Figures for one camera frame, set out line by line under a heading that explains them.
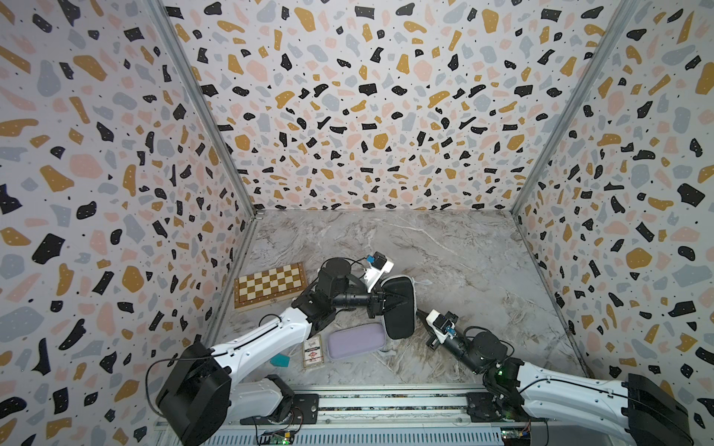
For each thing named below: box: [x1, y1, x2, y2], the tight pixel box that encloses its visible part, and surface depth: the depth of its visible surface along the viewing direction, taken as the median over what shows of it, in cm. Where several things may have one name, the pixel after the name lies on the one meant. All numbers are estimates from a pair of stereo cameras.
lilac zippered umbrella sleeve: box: [327, 323, 386, 359], surface depth 84 cm
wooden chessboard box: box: [233, 262, 308, 313], surface depth 97 cm
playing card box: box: [303, 334, 325, 368], surface depth 84 cm
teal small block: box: [269, 353, 291, 368], surface depth 83 cm
